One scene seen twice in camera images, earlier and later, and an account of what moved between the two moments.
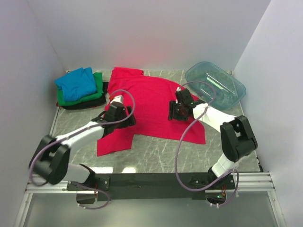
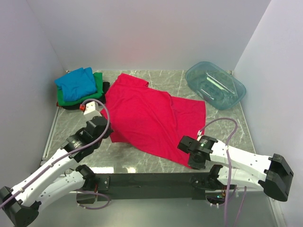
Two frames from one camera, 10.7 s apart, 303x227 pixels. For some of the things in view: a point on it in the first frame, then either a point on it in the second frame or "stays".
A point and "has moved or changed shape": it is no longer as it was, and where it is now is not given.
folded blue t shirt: x=77 y=83 stays
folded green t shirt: x=99 y=92 stays
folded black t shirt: x=102 y=100 stays
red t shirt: x=150 y=97 has moved or changed shape
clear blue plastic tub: x=229 y=90 stays
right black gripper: x=172 y=106 to x=195 y=165
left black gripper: x=130 y=122 to x=109 y=130
